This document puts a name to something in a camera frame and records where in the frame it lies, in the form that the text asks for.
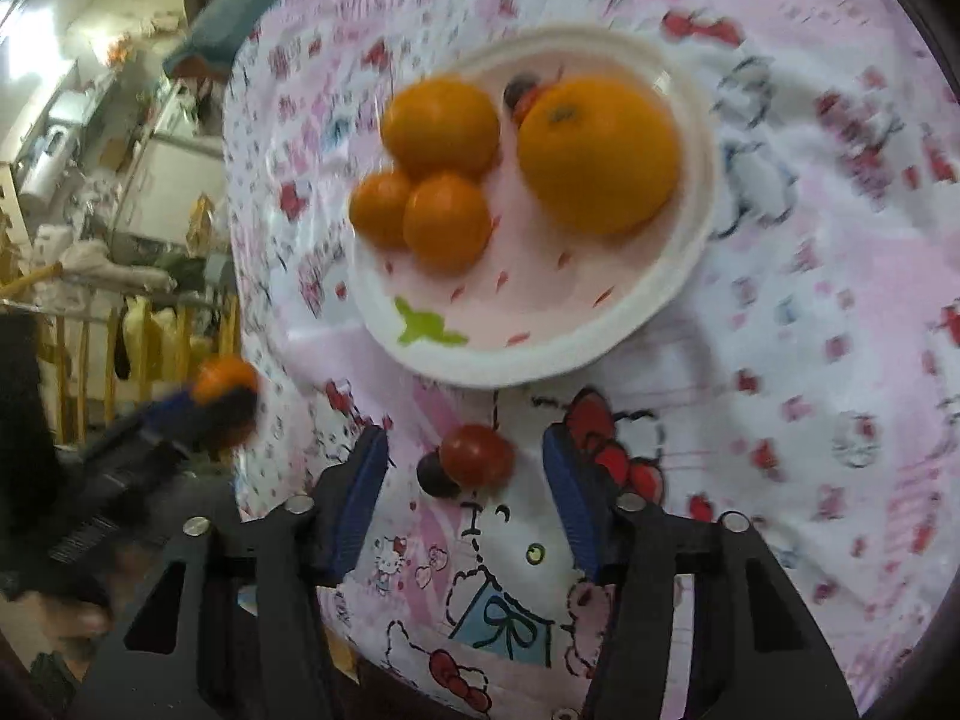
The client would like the large orange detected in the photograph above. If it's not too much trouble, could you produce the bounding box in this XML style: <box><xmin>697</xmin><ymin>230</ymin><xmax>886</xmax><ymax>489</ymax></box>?
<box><xmin>517</xmin><ymin>76</ymin><xmax>682</xmax><ymax>236</ymax></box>

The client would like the person's left forearm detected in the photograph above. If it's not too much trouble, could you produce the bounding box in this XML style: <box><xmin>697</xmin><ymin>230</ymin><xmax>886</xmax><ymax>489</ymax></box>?
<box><xmin>37</xmin><ymin>589</ymin><xmax>113</xmax><ymax>642</ymax></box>

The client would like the yellow wooden rack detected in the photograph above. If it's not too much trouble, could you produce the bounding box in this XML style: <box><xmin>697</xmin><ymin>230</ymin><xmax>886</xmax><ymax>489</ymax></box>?
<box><xmin>0</xmin><ymin>289</ymin><xmax>241</xmax><ymax>445</ymax></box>

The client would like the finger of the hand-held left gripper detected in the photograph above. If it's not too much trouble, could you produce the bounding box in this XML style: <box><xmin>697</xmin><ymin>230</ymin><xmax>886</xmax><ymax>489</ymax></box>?
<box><xmin>82</xmin><ymin>386</ymin><xmax>203</xmax><ymax>460</ymax></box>
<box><xmin>174</xmin><ymin>391</ymin><xmax>260</xmax><ymax>457</ymax></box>

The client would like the pink cartoon print tablecloth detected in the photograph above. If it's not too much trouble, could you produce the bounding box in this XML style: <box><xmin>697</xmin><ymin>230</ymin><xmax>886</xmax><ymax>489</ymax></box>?
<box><xmin>221</xmin><ymin>0</ymin><xmax>960</xmax><ymax>720</ymax></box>

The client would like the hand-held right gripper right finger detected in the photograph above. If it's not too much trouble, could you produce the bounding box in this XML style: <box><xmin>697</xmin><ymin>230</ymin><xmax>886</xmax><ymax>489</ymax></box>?
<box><xmin>541</xmin><ymin>424</ymin><xmax>860</xmax><ymax>720</ymax></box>

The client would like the white water heater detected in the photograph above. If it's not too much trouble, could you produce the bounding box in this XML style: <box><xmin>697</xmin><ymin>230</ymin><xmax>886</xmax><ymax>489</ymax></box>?
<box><xmin>15</xmin><ymin>124</ymin><xmax>72</xmax><ymax>200</ymax></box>

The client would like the red tomato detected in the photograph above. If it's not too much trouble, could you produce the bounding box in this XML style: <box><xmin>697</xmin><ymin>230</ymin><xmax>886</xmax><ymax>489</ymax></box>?
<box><xmin>439</xmin><ymin>424</ymin><xmax>516</xmax><ymax>487</ymax></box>

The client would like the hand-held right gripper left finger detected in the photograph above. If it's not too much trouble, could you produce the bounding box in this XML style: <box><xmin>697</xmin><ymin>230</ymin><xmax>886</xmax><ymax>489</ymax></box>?
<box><xmin>75</xmin><ymin>424</ymin><xmax>391</xmax><ymax>720</ymax></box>

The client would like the big tangerine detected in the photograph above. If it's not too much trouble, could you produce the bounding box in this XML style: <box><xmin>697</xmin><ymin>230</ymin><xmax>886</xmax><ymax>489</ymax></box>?
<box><xmin>381</xmin><ymin>77</ymin><xmax>502</xmax><ymax>179</ymax></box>

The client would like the small tangerine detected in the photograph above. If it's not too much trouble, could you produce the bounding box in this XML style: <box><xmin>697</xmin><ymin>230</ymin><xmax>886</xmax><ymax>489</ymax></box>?
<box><xmin>403</xmin><ymin>172</ymin><xmax>493</xmax><ymax>271</ymax></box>
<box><xmin>349</xmin><ymin>171</ymin><xmax>417</xmax><ymax>250</ymax></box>
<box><xmin>193</xmin><ymin>356</ymin><xmax>260</xmax><ymax>402</ymax></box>

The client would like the blue sofa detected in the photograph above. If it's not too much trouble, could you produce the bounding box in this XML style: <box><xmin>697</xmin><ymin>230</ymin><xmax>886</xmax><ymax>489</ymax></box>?
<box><xmin>161</xmin><ymin>0</ymin><xmax>301</xmax><ymax>80</ymax></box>

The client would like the pink strawberry print plate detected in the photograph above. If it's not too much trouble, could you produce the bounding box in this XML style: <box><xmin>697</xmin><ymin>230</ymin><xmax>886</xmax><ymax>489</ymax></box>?
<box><xmin>346</xmin><ymin>26</ymin><xmax>719</xmax><ymax>389</ymax></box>

